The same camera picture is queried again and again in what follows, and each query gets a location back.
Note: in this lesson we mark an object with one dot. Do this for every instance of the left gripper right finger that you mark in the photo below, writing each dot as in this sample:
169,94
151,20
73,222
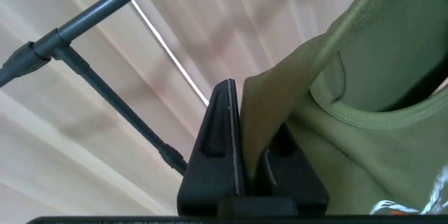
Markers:
294,178

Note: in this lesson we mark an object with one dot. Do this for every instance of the green printed shirt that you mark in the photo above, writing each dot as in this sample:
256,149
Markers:
367,147

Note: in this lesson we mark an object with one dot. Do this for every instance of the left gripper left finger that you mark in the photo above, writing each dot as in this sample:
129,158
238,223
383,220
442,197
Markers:
213,168

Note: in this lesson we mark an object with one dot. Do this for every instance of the black clothes rack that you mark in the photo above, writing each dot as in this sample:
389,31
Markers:
105,5

